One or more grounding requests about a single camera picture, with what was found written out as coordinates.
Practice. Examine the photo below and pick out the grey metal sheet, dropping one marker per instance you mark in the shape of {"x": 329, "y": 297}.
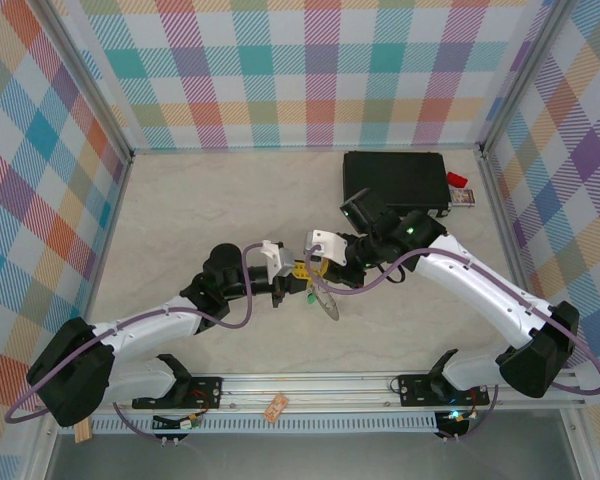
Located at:
{"x": 305, "y": 460}

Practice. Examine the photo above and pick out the small wooden block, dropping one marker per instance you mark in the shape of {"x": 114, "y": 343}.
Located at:
{"x": 82, "y": 431}

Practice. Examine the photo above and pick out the small printed card box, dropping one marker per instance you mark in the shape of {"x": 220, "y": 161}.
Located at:
{"x": 463, "y": 197}

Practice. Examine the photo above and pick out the aluminium frame post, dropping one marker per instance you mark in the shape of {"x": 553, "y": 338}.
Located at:
{"x": 525, "y": 75}
{"x": 86, "y": 80}

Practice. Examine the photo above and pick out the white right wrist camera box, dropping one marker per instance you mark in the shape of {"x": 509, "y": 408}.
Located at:
{"x": 327, "y": 242}

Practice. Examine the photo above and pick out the orange paper tag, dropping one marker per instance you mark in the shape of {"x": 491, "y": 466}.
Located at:
{"x": 276, "y": 406}

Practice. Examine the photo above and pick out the key with green cover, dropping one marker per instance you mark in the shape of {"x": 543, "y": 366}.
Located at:
{"x": 310, "y": 299}

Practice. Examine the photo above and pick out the aluminium frame rail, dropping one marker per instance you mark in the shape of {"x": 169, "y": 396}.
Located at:
{"x": 280, "y": 149}
{"x": 505, "y": 225}
{"x": 112, "y": 220}

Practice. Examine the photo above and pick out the small green connector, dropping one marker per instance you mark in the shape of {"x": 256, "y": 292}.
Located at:
{"x": 190, "y": 424}

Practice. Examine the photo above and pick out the small red object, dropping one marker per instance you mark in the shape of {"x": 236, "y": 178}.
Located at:
{"x": 456, "y": 180}

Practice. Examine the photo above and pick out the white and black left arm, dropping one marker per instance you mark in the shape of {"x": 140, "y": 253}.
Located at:
{"x": 150, "y": 320}

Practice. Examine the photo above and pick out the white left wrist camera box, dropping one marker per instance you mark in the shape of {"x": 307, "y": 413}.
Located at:
{"x": 280, "y": 260}

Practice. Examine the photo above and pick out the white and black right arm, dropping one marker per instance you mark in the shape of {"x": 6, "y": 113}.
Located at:
{"x": 480, "y": 285}

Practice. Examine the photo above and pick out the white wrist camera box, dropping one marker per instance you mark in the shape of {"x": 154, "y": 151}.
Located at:
{"x": 327, "y": 242}
{"x": 280, "y": 260}

